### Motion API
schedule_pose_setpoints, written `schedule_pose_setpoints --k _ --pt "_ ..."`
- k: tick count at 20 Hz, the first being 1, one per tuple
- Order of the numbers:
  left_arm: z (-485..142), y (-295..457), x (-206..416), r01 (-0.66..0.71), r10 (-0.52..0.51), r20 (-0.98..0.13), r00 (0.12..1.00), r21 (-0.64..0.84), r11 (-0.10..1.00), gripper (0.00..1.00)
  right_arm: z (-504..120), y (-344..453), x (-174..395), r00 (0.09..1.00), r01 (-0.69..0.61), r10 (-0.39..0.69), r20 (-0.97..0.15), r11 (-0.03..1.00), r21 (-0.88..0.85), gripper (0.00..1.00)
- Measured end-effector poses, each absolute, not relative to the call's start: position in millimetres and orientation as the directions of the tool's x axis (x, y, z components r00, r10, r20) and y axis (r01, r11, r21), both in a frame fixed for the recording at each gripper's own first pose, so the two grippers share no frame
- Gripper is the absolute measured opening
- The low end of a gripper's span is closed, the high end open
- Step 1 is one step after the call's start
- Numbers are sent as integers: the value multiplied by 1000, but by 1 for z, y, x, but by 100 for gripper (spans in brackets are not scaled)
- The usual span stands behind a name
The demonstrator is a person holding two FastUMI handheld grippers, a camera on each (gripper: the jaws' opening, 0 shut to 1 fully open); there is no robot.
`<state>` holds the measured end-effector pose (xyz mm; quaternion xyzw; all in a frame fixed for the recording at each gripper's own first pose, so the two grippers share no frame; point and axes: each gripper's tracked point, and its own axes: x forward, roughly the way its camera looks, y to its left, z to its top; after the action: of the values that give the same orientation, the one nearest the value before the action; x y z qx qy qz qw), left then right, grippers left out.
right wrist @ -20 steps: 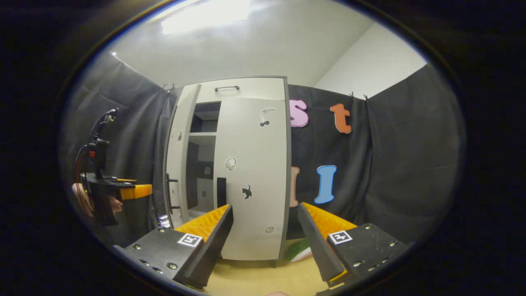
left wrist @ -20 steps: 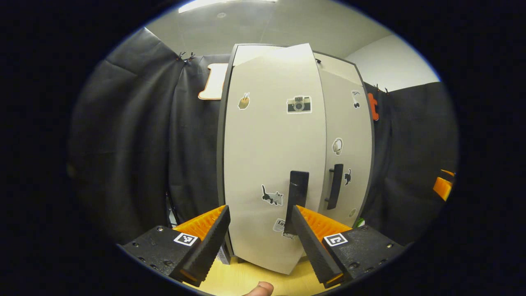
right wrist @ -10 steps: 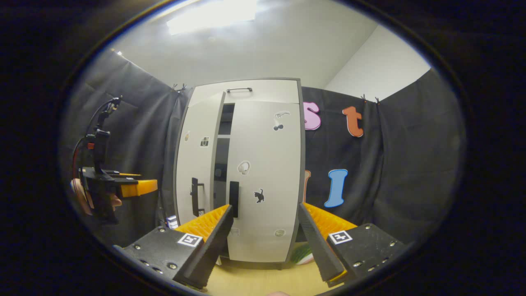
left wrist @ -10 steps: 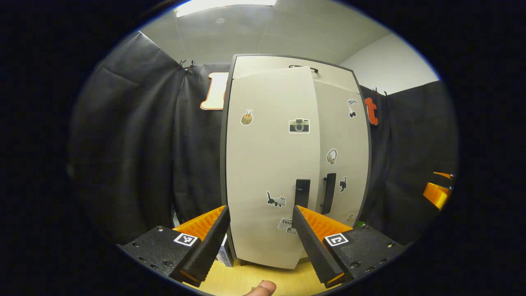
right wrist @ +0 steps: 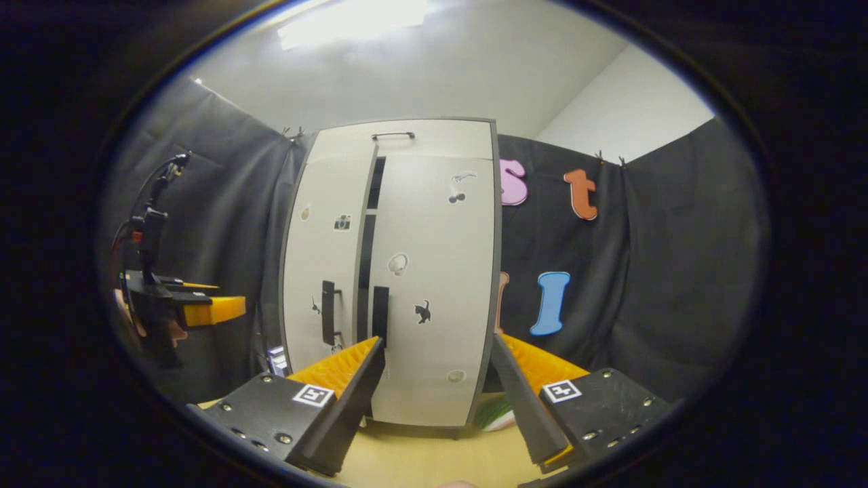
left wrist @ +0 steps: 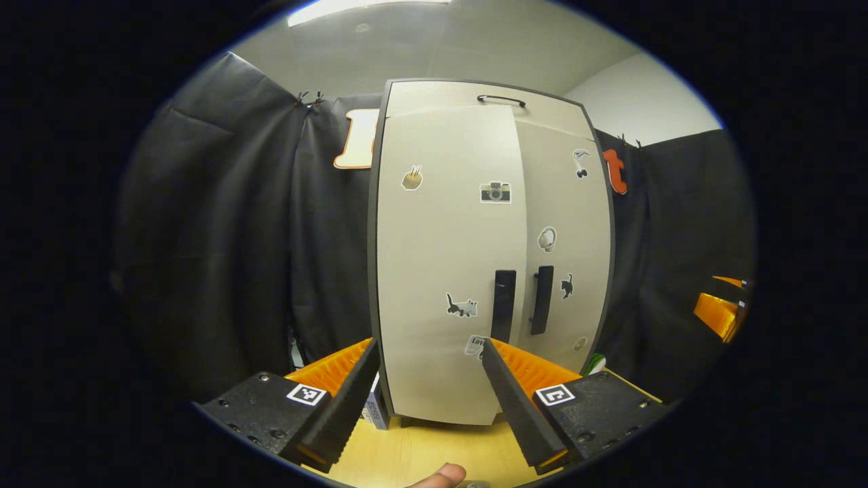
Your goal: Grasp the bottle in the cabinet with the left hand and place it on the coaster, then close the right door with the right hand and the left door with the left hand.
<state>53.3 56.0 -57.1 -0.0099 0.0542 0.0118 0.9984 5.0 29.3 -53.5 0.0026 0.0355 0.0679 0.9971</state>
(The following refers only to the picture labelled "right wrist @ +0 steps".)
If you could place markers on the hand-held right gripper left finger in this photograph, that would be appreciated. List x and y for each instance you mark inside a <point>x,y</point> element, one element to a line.
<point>352,400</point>

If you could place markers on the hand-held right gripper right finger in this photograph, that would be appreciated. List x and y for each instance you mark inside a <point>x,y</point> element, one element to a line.
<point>525,407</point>

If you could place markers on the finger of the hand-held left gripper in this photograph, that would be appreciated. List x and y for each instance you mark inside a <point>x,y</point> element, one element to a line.
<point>186,287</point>
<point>213,310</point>

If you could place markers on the white cabinet door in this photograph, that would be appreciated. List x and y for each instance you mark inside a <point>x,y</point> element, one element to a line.
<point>319,257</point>
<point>441,271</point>

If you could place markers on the white cabinet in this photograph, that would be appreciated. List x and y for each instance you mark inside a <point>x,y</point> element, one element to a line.
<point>377,183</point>

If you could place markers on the watermelon slice toy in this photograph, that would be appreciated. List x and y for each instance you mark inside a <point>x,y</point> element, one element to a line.
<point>494,410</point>

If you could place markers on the black backdrop cloth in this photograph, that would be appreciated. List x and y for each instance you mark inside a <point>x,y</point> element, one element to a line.
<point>678,271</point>

